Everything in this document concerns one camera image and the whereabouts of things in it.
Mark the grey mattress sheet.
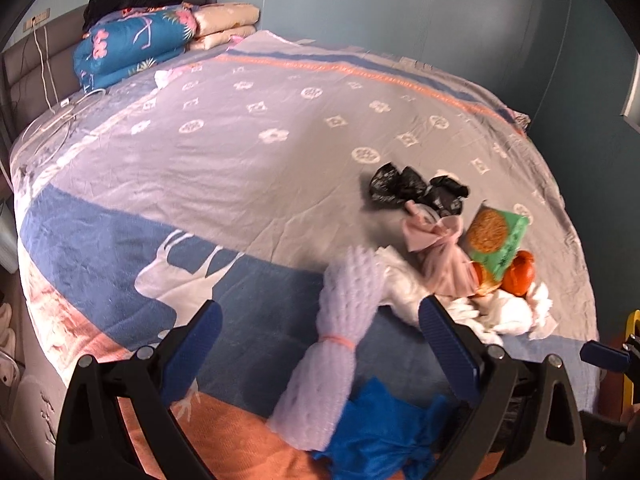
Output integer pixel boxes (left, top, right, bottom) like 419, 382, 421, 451
20, 300, 68, 461

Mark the grey padded headboard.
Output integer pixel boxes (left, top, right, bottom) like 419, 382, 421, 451
0, 0, 218, 131

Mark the blue crumpled plastic bag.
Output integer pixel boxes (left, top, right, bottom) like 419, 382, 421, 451
312, 377, 456, 480

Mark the green snack wrapper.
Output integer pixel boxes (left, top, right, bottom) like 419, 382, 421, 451
462, 201, 532, 296

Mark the white charging cable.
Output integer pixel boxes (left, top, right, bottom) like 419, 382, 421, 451
20, 24, 108, 161

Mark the blue floral folded quilt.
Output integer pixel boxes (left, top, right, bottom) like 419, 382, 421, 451
73, 4, 198, 93

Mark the cream folded quilt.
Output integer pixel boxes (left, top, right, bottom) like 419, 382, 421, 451
187, 4, 261, 52

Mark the orange rubber band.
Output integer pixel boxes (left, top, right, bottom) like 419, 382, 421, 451
320, 334, 357, 351

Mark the pink plastic bag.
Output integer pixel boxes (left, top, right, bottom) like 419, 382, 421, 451
401, 200, 481, 297

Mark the colourful patterned sheet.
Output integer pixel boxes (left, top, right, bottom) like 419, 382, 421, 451
500, 106, 532, 137

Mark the orange fruit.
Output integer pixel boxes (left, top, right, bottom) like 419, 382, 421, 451
500, 250, 537, 297

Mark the yellow plastic rim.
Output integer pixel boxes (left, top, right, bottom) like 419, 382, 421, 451
622, 310, 640, 406

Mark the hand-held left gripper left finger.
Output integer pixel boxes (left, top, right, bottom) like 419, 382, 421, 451
54, 299, 223, 480

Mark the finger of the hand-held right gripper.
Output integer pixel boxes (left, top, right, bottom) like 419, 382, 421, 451
580, 410, 640, 466
580, 332, 640, 374

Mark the wall power outlet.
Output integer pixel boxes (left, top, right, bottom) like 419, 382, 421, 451
22, 7, 52, 29

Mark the white plastic bag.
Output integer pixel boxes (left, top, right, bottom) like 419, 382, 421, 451
375, 247, 433, 328

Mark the white tissue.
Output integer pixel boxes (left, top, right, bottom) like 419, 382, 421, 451
447, 282, 556, 346

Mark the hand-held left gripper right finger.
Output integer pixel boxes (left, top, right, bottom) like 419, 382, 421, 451
419, 294, 586, 480

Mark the black crumpled plastic bag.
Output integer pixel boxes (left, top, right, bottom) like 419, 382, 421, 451
417, 175, 471, 220
369, 162, 428, 208

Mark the white foam net sleeve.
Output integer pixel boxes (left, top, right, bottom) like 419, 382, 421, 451
267, 246, 388, 453

